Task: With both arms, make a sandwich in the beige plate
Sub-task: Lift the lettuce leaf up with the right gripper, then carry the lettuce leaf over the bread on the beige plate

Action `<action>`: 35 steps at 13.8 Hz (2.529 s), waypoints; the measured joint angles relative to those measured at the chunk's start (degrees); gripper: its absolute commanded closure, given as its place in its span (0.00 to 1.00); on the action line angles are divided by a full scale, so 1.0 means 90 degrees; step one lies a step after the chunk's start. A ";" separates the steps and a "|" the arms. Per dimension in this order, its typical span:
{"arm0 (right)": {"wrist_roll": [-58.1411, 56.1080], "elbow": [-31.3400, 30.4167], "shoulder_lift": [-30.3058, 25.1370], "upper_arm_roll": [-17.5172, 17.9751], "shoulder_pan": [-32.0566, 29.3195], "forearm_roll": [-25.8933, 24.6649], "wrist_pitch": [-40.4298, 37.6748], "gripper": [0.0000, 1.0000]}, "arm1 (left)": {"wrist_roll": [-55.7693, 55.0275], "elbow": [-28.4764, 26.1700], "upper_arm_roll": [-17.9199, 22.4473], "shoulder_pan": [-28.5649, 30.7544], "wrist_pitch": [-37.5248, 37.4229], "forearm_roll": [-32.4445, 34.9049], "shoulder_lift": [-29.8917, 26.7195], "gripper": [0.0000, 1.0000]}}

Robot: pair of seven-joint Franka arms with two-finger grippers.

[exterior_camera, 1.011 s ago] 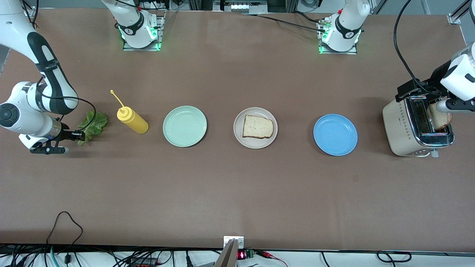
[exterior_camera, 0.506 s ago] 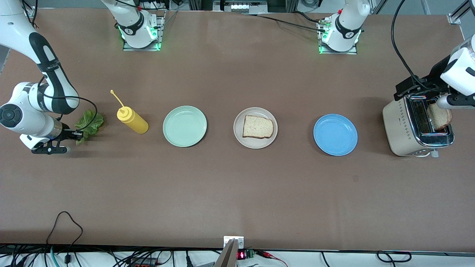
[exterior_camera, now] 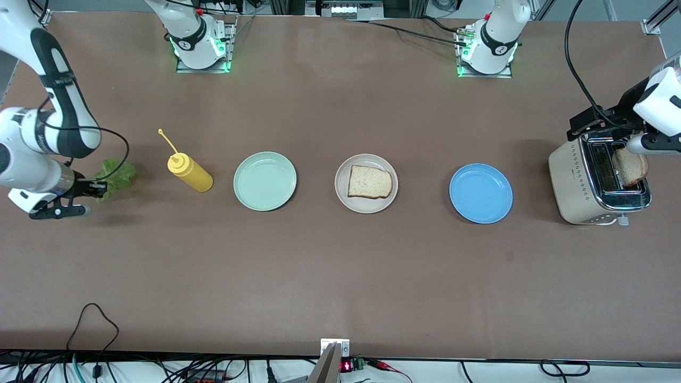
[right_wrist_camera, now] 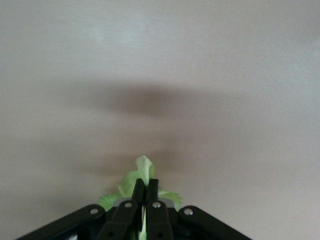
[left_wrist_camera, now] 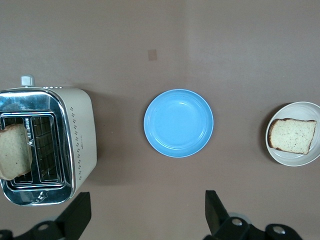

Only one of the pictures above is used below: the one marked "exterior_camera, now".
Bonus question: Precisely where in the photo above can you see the brown bread slice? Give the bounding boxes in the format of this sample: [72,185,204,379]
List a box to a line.
[612,149,650,187]
[347,164,394,200]

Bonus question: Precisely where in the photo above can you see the green lettuce leaf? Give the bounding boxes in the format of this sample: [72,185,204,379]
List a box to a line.
[93,159,137,203]

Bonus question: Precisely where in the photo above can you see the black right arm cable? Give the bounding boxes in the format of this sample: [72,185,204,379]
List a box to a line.
[32,0,130,187]

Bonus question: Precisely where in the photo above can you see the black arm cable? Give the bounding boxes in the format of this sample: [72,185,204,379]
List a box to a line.
[564,0,647,132]
[32,0,130,187]

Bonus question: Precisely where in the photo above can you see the black coiled cable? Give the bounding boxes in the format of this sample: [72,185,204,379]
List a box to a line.
[539,360,591,378]

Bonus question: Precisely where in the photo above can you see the blue plate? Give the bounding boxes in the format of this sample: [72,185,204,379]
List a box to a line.
[449,163,514,224]

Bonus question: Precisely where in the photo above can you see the grey camera mount beam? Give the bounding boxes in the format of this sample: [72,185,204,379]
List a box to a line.
[307,343,342,383]

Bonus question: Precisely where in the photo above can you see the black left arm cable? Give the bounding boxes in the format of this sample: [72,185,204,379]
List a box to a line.
[564,0,647,132]

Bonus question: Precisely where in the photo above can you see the mint green plate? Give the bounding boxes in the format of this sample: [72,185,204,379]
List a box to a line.
[233,152,297,212]

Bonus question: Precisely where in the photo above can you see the yellow mustard squeeze bottle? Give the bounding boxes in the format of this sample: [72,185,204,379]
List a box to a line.
[157,128,214,193]

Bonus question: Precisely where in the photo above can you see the thin black cable loop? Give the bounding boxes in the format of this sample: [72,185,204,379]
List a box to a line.
[65,303,120,379]

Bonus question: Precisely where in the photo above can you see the power unit white lights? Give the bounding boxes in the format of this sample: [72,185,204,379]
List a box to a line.
[305,0,385,22]

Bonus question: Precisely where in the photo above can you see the aluminium frame corner bracket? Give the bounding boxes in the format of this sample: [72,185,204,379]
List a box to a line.
[640,0,681,36]

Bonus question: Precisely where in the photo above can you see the small metal bracket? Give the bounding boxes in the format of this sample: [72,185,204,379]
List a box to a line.
[320,338,351,358]

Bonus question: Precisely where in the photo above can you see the beige plate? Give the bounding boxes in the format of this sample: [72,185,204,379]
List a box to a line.
[334,153,399,214]

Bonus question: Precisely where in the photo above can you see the red clip leads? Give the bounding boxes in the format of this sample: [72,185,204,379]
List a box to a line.
[367,359,414,383]

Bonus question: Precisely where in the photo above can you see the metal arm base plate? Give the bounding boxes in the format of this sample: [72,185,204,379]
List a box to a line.
[458,29,514,79]
[176,15,237,74]

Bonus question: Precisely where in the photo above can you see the beige chrome toaster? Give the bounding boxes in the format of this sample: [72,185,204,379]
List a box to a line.
[548,127,652,227]

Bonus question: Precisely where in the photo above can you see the black cable across table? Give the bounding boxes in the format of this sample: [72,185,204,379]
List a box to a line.
[345,19,469,46]

